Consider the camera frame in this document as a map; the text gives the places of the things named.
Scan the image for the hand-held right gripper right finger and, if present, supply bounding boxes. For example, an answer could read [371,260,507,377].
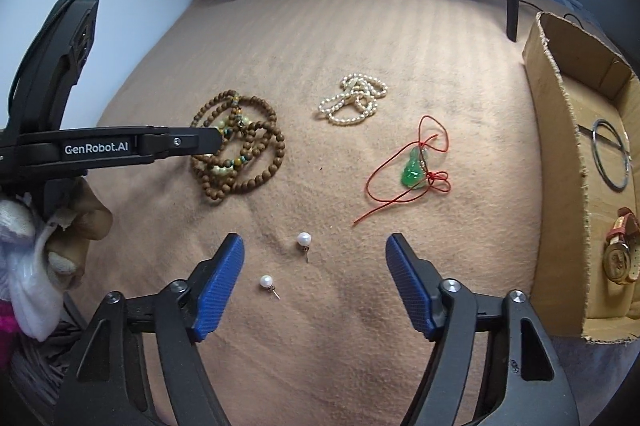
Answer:
[385,232,581,426]

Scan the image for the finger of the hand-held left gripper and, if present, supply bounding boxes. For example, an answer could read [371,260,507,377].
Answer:
[137,126,224,160]

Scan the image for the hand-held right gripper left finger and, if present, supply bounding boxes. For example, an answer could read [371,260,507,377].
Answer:
[52,232,246,426]

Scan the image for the cream bead bracelet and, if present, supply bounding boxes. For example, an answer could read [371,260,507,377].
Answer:
[207,113,251,177]

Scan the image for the brown wooden bead necklace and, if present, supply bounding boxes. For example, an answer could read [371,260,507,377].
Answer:
[190,90,286,205]

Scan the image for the green jade pendant red cord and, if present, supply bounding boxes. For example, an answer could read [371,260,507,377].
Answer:
[352,115,452,225]

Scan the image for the white pearl necklace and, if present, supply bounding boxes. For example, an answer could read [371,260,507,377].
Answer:
[316,74,389,126]

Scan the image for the cardboard box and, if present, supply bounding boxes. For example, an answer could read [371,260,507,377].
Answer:
[522,11,640,346]

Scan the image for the person's left hand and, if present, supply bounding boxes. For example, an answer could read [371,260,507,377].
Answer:
[0,179,113,342]

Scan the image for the pink cloth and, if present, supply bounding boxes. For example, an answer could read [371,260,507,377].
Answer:
[0,300,22,374]

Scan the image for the striped grey clothing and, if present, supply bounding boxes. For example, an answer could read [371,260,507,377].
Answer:
[7,306,93,409]

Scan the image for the silver metal bangle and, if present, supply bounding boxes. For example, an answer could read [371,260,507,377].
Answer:
[590,119,632,192]

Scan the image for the brown strap wristwatch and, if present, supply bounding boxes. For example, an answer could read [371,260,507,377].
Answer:
[602,207,640,285]

